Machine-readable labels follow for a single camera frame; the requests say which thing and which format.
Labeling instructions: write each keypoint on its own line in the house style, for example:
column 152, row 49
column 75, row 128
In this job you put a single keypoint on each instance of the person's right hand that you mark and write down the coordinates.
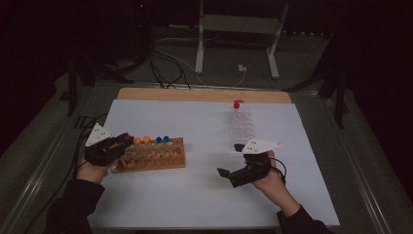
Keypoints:
column 274, row 182

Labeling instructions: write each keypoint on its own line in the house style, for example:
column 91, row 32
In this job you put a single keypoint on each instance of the orange capped test tube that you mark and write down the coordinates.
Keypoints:
column 137, row 141
column 146, row 139

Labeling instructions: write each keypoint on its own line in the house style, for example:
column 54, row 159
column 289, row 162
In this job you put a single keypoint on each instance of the blue capped test tube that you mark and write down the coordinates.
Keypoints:
column 158, row 140
column 166, row 139

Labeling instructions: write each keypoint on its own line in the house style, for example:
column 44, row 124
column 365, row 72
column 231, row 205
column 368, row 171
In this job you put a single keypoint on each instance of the person's left hand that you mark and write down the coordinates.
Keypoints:
column 92, row 174

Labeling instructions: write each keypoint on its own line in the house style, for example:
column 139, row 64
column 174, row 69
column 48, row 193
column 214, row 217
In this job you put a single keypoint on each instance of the white plug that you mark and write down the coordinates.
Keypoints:
column 242, row 68

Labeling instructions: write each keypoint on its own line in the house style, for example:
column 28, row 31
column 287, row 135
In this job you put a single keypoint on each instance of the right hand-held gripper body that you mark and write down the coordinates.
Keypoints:
column 255, row 169

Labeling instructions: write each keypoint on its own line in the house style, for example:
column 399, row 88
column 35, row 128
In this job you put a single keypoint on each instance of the white table mat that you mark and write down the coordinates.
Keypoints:
column 201, row 130

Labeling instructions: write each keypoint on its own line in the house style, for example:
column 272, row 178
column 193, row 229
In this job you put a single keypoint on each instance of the clear acrylic test tube rack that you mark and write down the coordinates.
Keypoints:
column 240, row 128

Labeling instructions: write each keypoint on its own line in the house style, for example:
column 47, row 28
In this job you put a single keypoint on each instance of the metal floor rail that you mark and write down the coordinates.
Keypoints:
column 357, row 169
column 35, row 182

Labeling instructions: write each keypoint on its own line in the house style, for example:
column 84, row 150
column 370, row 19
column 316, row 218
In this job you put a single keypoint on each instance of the black stand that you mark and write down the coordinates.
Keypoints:
column 339, row 97
column 73, row 81

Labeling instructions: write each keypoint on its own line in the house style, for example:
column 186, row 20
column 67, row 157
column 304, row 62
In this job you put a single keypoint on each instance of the grey metal stand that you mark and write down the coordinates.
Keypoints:
column 238, row 24

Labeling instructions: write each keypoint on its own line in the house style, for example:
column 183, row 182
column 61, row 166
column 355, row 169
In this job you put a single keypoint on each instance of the wooden test tube rack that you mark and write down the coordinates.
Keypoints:
column 168, row 161

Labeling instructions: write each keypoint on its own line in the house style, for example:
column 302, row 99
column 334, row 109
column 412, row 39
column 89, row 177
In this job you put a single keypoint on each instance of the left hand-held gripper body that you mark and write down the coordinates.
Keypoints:
column 104, row 154

